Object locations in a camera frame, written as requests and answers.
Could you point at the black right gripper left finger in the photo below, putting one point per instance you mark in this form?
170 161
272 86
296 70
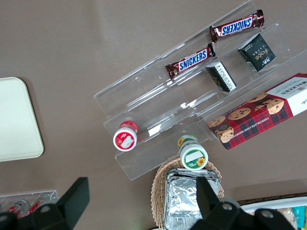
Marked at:
72 198

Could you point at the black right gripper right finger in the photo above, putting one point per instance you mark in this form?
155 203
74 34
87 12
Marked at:
211 203

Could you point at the oval wicker basket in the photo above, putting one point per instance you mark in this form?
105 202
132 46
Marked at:
158 191

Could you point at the cream plastic tray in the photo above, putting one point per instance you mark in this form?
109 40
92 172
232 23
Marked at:
16 119

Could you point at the clear acrylic bottle rack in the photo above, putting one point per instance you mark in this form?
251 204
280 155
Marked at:
48 195

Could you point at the aluminium foil container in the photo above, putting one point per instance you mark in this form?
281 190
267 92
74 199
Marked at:
182 198

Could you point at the green lidded yogurt cup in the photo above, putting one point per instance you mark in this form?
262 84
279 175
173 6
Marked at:
194 158

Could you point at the white rectangular snack bin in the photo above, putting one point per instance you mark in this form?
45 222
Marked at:
275 202

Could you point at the clear bag of crackers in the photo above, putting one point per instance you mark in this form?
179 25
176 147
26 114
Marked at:
286 214

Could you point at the red lidded yogurt cup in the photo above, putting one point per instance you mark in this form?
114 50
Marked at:
124 141

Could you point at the teal snack packet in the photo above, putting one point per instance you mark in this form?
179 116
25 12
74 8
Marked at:
299 215

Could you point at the Walkers shortbread cookie box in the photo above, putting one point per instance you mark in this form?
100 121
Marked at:
251 119

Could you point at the clear acrylic stepped shelf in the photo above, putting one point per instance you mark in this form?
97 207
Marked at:
148 95

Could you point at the black box with white label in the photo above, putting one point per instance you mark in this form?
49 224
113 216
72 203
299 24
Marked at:
221 76

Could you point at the Snickers chocolate bar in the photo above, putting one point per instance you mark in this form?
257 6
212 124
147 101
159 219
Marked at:
192 61
236 26

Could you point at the black Face tea box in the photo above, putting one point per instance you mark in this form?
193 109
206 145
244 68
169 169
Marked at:
259 55

